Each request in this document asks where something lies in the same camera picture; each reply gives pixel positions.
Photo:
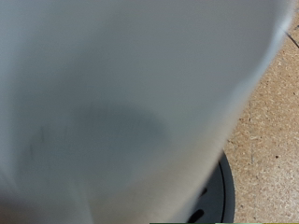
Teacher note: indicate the black Keurig drip tray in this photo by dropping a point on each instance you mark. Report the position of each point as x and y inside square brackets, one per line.
[218, 193]

